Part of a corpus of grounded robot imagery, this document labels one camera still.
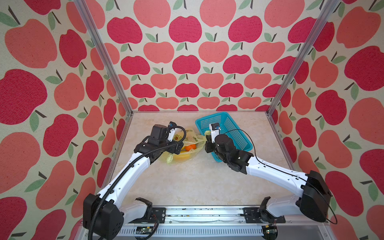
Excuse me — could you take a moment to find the left aluminium frame post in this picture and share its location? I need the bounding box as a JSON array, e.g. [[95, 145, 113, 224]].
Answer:
[[74, 1, 133, 118]]

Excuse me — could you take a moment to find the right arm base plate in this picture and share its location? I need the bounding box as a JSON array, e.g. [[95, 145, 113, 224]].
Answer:
[[243, 208, 286, 224]]

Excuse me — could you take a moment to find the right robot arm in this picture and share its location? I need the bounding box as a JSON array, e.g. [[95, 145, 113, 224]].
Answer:
[[206, 134, 332, 223]]

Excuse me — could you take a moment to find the yellow plastic bag with fruit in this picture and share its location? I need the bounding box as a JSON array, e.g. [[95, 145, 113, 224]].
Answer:
[[160, 129, 206, 164]]

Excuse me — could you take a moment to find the yellow banana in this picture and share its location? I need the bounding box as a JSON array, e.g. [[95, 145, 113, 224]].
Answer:
[[173, 152, 192, 162]]

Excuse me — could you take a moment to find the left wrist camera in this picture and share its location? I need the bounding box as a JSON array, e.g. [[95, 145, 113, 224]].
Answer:
[[149, 122, 177, 145]]

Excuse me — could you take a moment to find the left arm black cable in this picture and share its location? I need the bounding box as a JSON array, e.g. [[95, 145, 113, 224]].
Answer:
[[87, 125, 187, 240]]

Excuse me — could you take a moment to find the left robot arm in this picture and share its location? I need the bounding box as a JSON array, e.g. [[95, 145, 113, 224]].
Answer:
[[83, 141, 183, 240]]

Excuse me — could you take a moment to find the aluminium frame post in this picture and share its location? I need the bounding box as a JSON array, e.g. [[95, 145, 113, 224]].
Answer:
[[74, 1, 133, 118], [266, 0, 341, 117]]

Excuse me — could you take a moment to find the turquoise plastic basket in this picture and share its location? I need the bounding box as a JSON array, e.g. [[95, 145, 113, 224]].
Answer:
[[195, 112, 253, 152]]

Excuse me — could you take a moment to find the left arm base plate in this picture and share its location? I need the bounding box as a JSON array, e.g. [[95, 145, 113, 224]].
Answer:
[[130, 207, 167, 224]]

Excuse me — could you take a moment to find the orange fruit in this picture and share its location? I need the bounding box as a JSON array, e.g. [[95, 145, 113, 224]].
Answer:
[[184, 144, 197, 152]]

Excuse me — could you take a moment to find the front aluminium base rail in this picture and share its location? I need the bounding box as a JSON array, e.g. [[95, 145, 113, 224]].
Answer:
[[71, 205, 334, 240]]

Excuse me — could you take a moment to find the right aluminium frame post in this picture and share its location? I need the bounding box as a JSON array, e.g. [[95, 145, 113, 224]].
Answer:
[[266, 0, 341, 117]]

